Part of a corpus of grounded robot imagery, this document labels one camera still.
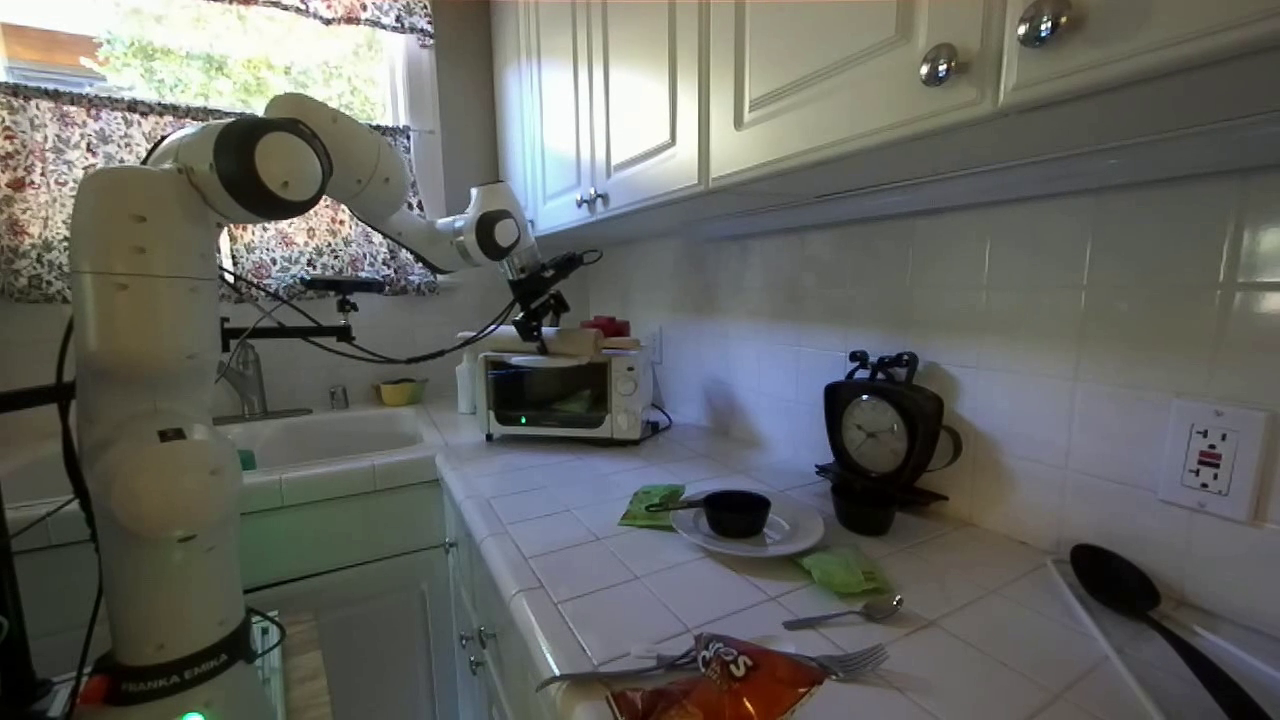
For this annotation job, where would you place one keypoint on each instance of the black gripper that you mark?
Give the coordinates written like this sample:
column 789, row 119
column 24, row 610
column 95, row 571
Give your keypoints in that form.
column 545, row 282

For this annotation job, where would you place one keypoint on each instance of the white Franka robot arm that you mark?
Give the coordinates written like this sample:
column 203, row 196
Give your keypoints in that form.
column 161, row 535

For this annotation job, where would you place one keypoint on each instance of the white toaster oven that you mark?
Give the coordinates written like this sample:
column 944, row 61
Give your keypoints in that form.
column 633, row 394

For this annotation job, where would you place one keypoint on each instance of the white upper cabinet door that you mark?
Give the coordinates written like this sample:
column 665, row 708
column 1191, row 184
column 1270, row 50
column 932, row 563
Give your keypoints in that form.
column 1175, row 33
column 545, row 95
column 825, row 65
column 645, row 95

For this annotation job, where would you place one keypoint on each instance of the red plastic container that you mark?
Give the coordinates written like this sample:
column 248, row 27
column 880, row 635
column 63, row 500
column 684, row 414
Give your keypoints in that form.
column 609, row 326

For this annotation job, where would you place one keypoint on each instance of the white soap bottle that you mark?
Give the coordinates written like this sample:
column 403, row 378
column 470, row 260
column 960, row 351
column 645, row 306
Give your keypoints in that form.
column 470, row 386

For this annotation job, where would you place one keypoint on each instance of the small yellow dish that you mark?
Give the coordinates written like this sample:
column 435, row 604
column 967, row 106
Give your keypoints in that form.
column 399, row 394

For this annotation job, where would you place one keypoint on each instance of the green pistachio snack bag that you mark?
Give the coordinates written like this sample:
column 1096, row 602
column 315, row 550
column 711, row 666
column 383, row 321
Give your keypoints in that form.
column 651, row 507

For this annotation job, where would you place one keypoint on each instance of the white kitchen sink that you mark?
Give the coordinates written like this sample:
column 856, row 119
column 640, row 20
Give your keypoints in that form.
column 333, row 440

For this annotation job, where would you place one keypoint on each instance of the metal sink faucet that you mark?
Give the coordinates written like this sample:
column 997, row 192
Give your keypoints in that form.
column 247, row 382

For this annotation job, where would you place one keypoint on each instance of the white round plate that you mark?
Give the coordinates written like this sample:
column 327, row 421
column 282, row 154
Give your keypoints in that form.
column 784, row 536

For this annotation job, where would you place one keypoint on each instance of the white counter base cabinet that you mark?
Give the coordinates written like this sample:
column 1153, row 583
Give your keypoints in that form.
column 486, row 641

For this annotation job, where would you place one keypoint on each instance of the teal dish sponge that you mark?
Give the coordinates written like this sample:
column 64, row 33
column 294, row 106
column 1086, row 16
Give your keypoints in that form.
column 247, row 459

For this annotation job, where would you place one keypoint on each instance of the black dial kitchen scale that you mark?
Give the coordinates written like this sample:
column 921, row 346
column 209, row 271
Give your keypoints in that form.
column 872, row 435

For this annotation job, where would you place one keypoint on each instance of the floral window valance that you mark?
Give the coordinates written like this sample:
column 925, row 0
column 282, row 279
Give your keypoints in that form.
column 363, row 12

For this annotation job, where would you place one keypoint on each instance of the white sink base cabinet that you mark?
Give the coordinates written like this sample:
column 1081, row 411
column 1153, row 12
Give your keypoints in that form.
column 346, row 627

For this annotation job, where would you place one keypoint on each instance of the small black cup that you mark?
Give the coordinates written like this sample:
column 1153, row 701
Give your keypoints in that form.
column 865, row 511

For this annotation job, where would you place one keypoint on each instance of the green folded cloth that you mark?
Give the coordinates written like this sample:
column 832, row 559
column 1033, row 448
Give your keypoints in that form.
column 840, row 571

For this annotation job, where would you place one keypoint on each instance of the orange chips bag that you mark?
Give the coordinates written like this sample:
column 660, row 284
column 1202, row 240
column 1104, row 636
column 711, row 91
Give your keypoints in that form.
column 725, row 686

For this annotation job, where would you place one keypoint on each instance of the metal spoon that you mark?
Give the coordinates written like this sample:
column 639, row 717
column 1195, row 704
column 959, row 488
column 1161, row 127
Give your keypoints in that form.
column 872, row 610

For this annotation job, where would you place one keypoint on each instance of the metal fork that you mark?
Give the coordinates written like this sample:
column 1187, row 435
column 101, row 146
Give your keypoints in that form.
column 854, row 661

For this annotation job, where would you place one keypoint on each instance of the round metal cabinet knob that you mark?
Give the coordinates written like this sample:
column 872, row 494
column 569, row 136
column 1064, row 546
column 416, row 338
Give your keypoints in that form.
column 1041, row 20
column 936, row 65

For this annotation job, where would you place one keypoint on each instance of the floral window curtain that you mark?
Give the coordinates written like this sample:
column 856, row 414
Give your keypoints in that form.
column 34, row 200

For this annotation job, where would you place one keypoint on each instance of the black ladle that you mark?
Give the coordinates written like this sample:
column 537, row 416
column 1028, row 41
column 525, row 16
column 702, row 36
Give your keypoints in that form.
column 1114, row 583

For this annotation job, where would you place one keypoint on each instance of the black stereo camera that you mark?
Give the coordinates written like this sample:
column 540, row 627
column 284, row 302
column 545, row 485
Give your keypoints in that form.
column 346, row 284

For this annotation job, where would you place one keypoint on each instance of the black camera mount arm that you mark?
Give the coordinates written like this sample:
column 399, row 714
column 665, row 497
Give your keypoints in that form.
column 294, row 335

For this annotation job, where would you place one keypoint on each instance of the white wall power outlet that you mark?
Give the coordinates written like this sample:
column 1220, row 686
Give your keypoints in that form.
column 1208, row 463

